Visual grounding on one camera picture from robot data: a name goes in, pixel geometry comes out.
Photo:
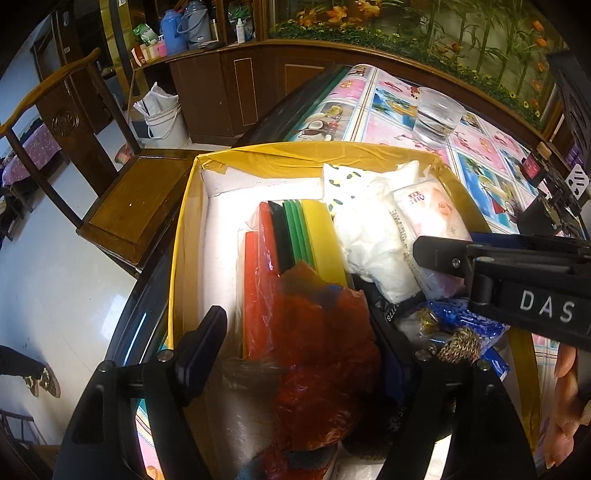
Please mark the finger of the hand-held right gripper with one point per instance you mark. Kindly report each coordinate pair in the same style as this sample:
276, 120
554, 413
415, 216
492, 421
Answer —
491, 237
438, 254

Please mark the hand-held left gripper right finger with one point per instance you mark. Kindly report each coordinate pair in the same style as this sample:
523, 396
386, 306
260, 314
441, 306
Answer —
399, 374

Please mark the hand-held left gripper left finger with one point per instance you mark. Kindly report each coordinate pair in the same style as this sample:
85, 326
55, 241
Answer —
203, 355

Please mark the pink tissue pack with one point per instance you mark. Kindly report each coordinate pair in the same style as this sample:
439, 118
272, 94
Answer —
429, 207

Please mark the white cotton towel pack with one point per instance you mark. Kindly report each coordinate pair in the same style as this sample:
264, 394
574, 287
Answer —
374, 249

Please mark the blue printed plastic bag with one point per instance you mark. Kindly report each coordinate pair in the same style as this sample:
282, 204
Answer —
466, 314

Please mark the black wipes pack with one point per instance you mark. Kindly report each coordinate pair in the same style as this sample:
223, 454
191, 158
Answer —
376, 304

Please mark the large orange plastic bag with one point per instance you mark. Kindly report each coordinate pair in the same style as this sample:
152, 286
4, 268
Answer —
323, 360

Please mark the yellow cardboard box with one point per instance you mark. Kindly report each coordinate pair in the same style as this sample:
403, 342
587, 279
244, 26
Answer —
184, 240

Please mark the small orange plastic bag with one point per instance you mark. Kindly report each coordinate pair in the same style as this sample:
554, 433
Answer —
277, 466

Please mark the bag of coloured foam sheets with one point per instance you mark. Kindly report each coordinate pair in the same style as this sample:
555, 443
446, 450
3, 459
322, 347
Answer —
300, 240

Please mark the person's right hand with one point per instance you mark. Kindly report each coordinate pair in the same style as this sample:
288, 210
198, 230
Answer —
565, 415

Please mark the black cylindrical motor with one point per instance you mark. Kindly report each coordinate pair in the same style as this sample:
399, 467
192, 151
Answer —
531, 217

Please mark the black cylinder with pink label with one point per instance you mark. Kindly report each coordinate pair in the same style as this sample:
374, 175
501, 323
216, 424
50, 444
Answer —
535, 168

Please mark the clear plastic water cup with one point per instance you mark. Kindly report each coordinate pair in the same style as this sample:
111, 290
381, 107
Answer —
438, 120

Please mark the printed tablecloth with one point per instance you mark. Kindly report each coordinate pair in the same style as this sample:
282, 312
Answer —
383, 115

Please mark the person's leg with patterned shoe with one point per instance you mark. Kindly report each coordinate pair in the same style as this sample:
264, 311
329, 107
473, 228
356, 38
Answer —
41, 376

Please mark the wooden chair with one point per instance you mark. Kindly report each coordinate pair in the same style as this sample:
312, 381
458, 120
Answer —
138, 198

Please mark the artificial flower planter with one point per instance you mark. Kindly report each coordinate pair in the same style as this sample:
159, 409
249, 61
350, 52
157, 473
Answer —
415, 37

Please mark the white bucket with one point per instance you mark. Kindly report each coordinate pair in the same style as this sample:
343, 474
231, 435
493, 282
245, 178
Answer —
164, 124

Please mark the brown wooden cabinet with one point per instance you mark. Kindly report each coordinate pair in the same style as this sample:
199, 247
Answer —
258, 92

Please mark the purple table cloth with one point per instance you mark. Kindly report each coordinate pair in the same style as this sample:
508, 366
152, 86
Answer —
32, 147

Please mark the white bottle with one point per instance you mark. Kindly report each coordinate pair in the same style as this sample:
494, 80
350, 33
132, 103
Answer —
240, 32

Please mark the pink box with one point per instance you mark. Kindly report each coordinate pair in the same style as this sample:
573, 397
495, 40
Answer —
154, 50

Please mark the blue thermos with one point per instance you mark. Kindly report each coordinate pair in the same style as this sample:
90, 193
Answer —
171, 34

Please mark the green packet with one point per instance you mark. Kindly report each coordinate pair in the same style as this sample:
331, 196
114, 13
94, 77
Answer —
145, 34

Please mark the grey thermos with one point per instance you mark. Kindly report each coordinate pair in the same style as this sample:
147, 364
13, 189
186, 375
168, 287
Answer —
196, 27

